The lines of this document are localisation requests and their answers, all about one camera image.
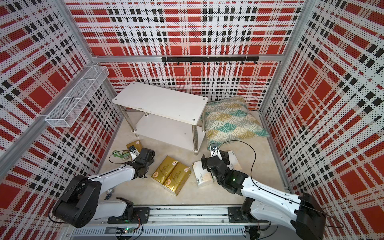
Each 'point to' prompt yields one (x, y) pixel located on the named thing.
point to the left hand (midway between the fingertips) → (144, 159)
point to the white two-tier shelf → (173, 116)
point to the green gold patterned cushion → (230, 119)
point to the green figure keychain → (125, 155)
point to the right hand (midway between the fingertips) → (214, 153)
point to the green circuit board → (129, 230)
